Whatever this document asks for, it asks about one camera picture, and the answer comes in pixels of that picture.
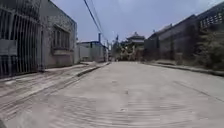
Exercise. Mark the white and blue building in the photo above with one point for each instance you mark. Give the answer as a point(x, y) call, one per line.
point(90, 51)

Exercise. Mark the pole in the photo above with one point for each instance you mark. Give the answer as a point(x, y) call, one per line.
point(99, 37)

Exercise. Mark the building with tiered roof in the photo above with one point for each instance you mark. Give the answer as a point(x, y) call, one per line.
point(135, 39)

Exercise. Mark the grey concrete road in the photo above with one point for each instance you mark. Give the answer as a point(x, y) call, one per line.
point(133, 96)

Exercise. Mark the raised concrete pavement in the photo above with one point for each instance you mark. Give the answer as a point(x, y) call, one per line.
point(60, 70)

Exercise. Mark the grey building with barred gate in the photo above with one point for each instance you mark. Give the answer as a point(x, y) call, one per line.
point(46, 33)

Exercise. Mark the bush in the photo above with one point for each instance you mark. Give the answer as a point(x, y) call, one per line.
point(211, 50)

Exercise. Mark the long dark grey wall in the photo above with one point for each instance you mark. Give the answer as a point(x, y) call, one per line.
point(173, 43)

